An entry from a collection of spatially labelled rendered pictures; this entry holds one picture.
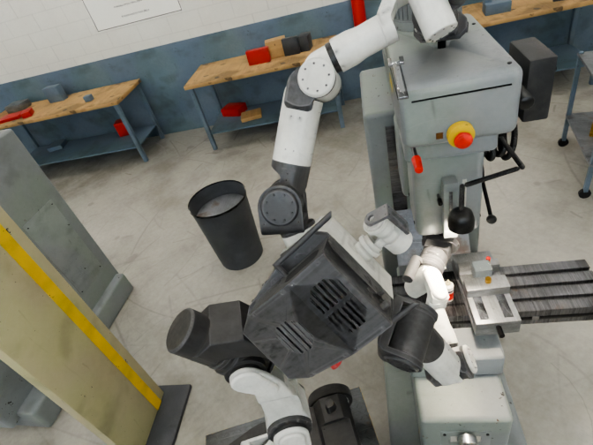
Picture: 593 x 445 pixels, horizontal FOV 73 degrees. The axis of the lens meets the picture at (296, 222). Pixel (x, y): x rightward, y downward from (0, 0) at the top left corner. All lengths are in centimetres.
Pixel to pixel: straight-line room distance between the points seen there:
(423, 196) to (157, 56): 512
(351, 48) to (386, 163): 92
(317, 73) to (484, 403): 132
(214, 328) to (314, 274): 34
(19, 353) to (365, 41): 178
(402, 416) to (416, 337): 130
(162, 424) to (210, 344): 188
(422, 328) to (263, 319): 37
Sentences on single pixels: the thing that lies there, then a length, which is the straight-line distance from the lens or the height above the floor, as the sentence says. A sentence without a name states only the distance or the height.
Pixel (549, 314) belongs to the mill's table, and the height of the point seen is 88.
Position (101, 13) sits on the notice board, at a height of 171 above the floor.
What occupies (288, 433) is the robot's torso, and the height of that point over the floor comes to 106.
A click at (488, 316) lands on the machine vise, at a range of 161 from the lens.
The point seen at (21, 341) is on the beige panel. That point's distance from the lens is 208.
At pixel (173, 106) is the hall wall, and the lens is 625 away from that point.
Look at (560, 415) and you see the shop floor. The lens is 259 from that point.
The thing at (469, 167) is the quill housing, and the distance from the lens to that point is 125.
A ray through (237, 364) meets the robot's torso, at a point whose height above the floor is 141.
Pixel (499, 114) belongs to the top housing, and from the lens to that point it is 104.
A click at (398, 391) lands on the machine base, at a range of 232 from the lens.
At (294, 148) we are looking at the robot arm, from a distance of 89.
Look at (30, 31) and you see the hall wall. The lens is 679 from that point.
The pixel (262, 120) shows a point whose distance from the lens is 523.
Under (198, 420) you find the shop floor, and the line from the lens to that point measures 278.
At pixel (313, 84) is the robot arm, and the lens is 87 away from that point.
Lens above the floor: 227
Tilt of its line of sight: 38 degrees down
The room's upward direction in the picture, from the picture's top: 17 degrees counter-clockwise
